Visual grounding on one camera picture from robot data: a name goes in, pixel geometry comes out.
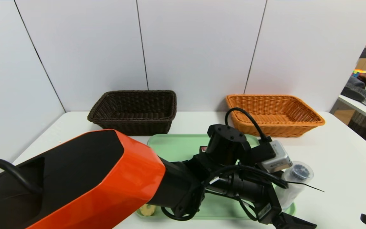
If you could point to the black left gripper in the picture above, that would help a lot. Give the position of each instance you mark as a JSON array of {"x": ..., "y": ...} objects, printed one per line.
[{"x": 268, "y": 208}]

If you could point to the clear plastic white bottle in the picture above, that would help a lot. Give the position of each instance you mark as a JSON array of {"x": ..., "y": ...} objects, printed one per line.
[{"x": 292, "y": 194}]

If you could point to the black drink carton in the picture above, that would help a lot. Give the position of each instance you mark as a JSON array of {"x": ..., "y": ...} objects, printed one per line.
[{"x": 203, "y": 149}]

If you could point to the orange and black left arm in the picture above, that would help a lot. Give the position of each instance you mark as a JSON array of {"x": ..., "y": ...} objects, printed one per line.
[{"x": 91, "y": 178}]

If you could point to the orange wicker basket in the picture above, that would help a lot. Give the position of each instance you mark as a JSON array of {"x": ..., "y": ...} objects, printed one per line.
[{"x": 275, "y": 108}]

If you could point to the dark brown wicker basket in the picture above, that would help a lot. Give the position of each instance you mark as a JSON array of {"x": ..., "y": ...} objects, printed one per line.
[{"x": 132, "y": 105}]

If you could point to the white side table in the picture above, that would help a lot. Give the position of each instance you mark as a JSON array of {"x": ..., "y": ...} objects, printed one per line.
[{"x": 353, "y": 103}]

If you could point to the black flat item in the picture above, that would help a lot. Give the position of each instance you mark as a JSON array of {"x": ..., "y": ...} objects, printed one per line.
[{"x": 353, "y": 93}]

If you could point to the light green plastic tray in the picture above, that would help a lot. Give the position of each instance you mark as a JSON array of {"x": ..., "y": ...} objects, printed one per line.
[{"x": 176, "y": 146}]

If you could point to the dark grey cloth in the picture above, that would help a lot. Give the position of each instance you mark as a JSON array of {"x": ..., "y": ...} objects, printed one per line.
[{"x": 354, "y": 82}]

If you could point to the brown plush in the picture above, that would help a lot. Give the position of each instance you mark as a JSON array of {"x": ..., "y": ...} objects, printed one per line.
[{"x": 364, "y": 78}]

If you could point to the rainbow coloured toy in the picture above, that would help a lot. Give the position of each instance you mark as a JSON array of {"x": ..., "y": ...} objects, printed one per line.
[{"x": 359, "y": 72}]

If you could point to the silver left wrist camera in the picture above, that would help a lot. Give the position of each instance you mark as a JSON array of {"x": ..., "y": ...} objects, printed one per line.
[{"x": 276, "y": 159}]

